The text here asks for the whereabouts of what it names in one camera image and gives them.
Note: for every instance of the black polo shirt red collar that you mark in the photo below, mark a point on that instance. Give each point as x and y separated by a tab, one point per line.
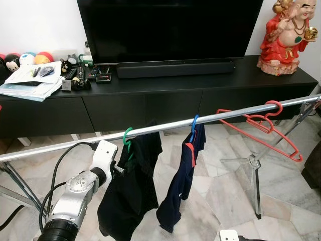
130	196

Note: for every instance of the green plastic clothes hanger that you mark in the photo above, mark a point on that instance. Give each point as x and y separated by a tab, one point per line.
126	134

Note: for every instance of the blue plastic clothes hanger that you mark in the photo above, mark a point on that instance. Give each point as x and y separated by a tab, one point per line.
192	125

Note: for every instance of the red plastic clothes hanger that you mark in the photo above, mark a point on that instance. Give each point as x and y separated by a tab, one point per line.
261	120

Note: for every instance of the navy polo shirt white print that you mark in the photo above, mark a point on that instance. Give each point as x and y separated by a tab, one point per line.
175	191

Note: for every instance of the black low tv console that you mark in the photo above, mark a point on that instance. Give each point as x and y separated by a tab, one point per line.
150	100

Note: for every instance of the small black box device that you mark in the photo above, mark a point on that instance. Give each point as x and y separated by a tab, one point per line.
104	78

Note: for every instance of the black soundbar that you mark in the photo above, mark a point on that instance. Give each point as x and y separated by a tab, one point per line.
175	69

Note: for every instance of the silver metal clothes rack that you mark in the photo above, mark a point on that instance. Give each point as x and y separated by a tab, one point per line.
225	115

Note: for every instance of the small white bottle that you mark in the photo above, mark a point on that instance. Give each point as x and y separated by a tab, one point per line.
87	54

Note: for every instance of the stack of white papers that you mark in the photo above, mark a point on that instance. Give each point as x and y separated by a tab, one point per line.
30	85

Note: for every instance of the orange round plush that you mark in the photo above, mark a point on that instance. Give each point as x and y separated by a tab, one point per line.
44	57

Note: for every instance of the white blue round plush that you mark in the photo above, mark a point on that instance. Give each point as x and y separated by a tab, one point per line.
27	58

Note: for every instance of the black flat television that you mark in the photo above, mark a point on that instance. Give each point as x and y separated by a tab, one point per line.
170	27

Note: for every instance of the black mouse plush toy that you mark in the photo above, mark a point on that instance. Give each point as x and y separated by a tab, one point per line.
10	63

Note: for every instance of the red laughing buddha statue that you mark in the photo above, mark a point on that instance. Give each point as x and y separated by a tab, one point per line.
286	50

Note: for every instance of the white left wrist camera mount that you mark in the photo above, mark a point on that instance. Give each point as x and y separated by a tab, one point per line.
105	153

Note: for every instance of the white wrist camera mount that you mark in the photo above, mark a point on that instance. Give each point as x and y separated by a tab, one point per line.
105	153
229	236

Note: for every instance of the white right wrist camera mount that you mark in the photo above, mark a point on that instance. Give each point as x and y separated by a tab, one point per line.
229	236

